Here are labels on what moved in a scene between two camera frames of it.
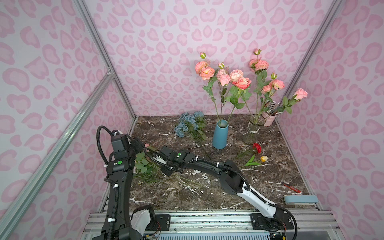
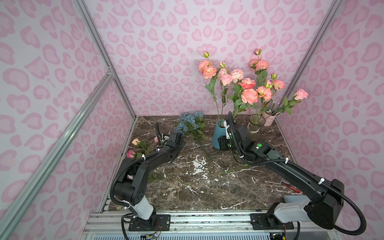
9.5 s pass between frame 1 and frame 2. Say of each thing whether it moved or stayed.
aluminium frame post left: stayed
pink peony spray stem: stayed
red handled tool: stayed
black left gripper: moved
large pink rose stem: moved
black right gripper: moved
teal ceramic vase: stayed
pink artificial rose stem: stayed
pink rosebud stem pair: stayed
